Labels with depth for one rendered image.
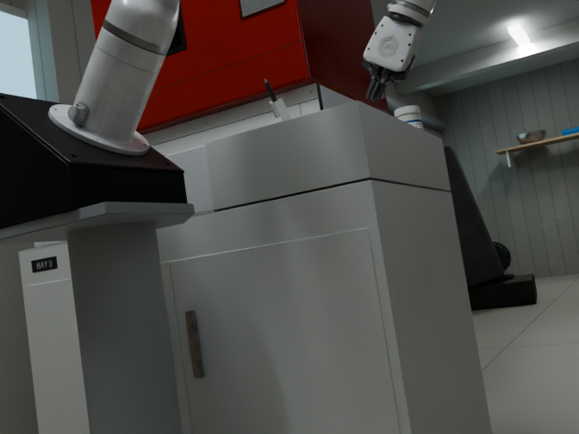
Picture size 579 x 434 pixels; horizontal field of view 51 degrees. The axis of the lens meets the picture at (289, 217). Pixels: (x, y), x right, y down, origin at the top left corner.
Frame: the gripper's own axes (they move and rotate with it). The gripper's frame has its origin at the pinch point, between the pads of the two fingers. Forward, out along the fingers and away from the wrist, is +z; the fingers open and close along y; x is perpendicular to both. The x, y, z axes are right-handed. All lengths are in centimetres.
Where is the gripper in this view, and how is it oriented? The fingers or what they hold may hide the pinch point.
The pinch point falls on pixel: (375, 91)
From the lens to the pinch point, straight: 135.3
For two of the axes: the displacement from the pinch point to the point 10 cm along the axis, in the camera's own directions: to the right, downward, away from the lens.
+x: 5.0, 0.3, 8.6
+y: 7.7, 4.3, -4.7
